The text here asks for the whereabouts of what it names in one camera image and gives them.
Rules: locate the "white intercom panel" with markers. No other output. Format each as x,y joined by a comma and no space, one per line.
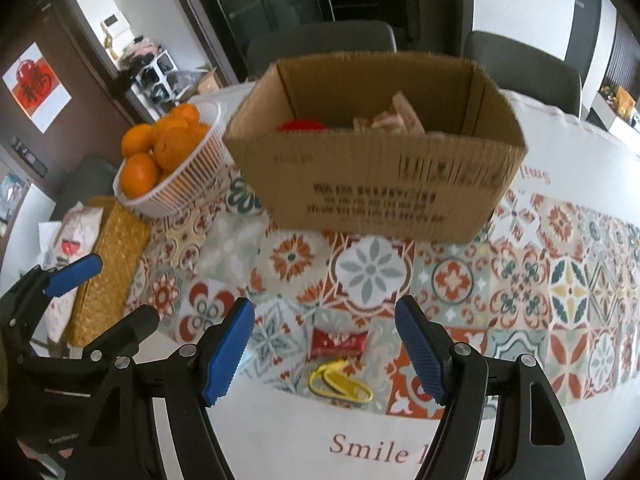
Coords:
115,24

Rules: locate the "orange back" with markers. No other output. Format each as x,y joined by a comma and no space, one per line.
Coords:
186,111

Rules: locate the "orange right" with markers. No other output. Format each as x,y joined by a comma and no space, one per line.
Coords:
174,146

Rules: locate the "yellow snack packet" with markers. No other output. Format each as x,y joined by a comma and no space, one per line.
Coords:
329,381

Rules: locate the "gold biscuit packet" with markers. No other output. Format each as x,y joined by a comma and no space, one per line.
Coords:
399,118

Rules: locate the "orange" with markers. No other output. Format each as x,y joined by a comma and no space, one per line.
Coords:
174,146
137,139
139,175
186,111

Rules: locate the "dark chair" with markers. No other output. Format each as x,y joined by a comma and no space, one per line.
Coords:
524,69
317,38

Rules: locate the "brown cardboard box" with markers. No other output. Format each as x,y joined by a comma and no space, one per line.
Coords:
443,185

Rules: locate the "white shoe shelf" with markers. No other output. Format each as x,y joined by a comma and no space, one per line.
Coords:
150,74

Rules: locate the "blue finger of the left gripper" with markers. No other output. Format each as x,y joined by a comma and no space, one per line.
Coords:
64,280
125,336

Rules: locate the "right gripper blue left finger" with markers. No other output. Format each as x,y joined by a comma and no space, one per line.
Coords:
222,347

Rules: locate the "dark chair right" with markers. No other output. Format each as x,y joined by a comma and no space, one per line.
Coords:
524,69

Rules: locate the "orange left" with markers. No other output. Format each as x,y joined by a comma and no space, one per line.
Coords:
137,139

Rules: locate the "grey side chair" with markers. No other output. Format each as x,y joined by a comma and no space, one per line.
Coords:
93,176

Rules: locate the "patterned table cloth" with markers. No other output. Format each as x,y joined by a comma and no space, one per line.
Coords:
555,274

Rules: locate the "red candy wrapper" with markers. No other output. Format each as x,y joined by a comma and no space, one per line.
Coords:
337,345

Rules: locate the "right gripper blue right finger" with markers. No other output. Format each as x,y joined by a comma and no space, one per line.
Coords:
426,350

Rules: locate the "dark chair left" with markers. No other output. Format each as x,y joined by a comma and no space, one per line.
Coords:
317,38

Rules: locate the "red fu poster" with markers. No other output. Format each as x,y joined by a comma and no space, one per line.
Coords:
35,87

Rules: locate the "brown entrance door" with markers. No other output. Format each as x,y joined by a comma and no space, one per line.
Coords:
99,113

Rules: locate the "white fruit basket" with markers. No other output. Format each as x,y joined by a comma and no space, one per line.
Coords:
193,176

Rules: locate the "orange front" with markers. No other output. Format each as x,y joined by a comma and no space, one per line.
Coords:
139,175

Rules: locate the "red pompom toy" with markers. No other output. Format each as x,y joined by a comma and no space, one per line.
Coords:
302,125

